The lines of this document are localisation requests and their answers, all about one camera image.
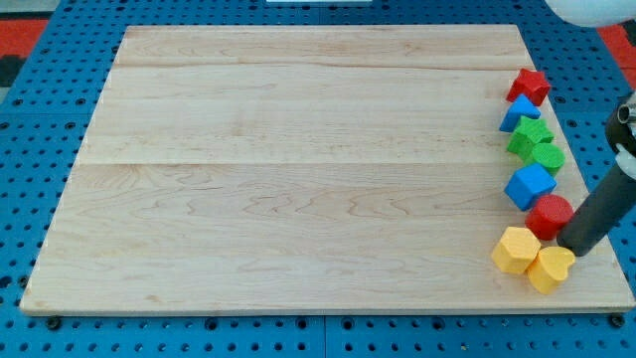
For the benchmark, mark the red star block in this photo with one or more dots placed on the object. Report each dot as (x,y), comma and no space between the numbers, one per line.
(532,84)

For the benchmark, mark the green star block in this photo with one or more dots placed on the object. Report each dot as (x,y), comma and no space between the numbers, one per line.
(527,134)

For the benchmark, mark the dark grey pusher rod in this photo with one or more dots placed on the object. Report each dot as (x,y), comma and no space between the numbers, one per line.
(610,201)

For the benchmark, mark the green cylinder block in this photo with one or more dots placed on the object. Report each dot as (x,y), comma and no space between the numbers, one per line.
(547,155)

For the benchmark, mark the blue triangle block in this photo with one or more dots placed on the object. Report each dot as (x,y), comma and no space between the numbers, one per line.
(521,106)

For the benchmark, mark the yellow hexagon block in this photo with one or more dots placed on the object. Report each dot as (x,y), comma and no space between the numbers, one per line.
(516,250)

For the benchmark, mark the red cylinder block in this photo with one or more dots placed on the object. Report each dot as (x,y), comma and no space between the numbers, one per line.
(550,214)

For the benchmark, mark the black tool mount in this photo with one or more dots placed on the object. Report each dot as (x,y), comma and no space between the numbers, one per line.
(620,133)

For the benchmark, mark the blue cube block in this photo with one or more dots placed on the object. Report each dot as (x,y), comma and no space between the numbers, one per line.
(528,184)

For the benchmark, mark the yellow heart block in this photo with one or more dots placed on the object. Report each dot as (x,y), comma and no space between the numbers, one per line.
(550,268)

